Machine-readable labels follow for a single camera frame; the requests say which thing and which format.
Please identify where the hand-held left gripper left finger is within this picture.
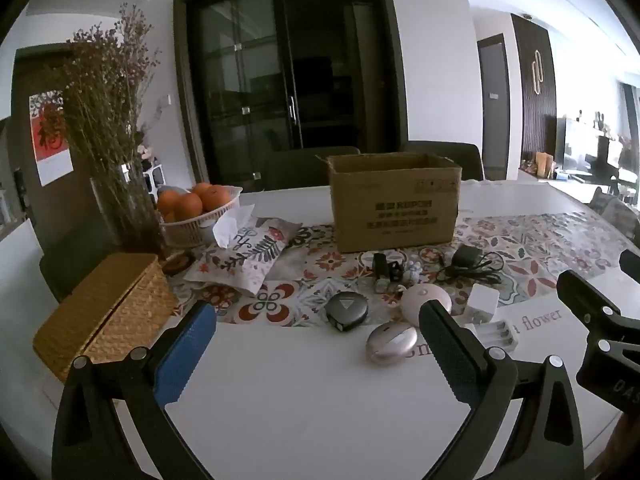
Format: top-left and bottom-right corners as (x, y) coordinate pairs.
(52, 300), (218, 480)

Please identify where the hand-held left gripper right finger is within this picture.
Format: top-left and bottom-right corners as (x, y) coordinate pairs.
(417, 302), (586, 480)

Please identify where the pink round night light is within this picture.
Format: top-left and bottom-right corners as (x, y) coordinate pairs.
(401, 283), (453, 322)

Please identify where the black power adapter with cable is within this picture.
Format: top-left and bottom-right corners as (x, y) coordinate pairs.
(434, 244), (506, 287)

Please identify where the brown cardboard box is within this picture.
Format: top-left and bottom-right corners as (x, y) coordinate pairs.
(316, 152), (463, 254)

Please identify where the person's right forearm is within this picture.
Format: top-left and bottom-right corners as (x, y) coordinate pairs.
(604, 410), (640, 480)

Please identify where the white battery charger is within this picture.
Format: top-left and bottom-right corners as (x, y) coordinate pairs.
(462, 322), (519, 354)

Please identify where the white plug charger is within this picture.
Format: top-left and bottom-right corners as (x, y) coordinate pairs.
(466, 283), (501, 324)

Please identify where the patterned table runner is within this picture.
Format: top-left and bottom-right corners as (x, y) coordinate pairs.
(167, 209), (628, 332)

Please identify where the woven wicker box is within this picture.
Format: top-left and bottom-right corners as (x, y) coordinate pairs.
(32, 252), (180, 384)

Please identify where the black lighter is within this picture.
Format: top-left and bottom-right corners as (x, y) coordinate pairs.
(372, 252), (389, 294)

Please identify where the black round tape measure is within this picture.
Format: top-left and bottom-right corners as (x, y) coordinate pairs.
(323, 291), (371, 334)

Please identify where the black television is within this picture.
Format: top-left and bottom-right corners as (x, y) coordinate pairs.
(597, 137), (624, 167)

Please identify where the floral fabric tissue pouch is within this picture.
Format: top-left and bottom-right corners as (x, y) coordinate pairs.
(182, 215), (304, 296)

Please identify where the white media cabinet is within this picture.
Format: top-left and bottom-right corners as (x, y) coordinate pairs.
(556, 116), (640, 187)

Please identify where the white fruit basket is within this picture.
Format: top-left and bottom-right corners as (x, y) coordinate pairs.
(159, 186), (244, 249)

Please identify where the dark dining chair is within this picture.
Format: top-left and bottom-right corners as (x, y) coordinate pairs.
(400, 140), (485, 181)
(39, 244), (103, 303)
(262, 146), (362, 192)

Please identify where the glass vase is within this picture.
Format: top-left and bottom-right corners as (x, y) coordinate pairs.
(90, 161), (167, 256)

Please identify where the small white shelf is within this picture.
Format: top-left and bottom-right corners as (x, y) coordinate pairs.
(142, 146), (167, 194)

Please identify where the dark interior door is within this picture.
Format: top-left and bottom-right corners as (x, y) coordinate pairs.
(477, 34), (512, 182)

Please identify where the brown wooden door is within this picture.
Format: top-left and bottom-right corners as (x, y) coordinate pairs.
(10, 42), (123, 256)

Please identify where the dried flower bunch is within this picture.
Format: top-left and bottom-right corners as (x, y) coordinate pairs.
(47, 2), (163, 181)

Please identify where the loop wall light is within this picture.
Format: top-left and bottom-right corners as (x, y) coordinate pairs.
(530, 49), (546, 96)

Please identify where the red and white wall poster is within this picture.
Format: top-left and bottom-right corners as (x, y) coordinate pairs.
(28, 90), (75, 187)

